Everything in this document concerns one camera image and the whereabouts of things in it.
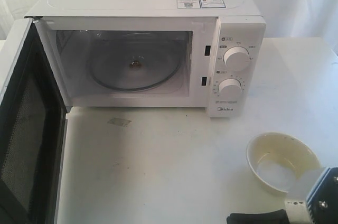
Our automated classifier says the white Midea microwave body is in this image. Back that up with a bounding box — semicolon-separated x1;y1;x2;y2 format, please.
26;0;266;118

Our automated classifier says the warning label sticker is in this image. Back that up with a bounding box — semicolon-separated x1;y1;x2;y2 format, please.
176;0;226;8

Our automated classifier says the cream paper bowl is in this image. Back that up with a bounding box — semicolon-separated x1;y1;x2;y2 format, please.
246;132;322;195

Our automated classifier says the white upper power knob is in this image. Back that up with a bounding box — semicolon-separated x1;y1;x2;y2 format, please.
223;46;250;71

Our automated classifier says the glass turntable plate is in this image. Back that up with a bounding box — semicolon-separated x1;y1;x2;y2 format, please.
88;31;189;92

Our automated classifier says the clear tape patch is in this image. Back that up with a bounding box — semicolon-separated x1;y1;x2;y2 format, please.
108;117;132;127

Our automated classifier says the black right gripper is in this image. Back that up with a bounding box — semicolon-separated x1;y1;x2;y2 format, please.
229;210;288;224

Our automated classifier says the white lower timer knob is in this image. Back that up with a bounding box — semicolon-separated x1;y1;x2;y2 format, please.
218;79;242;101

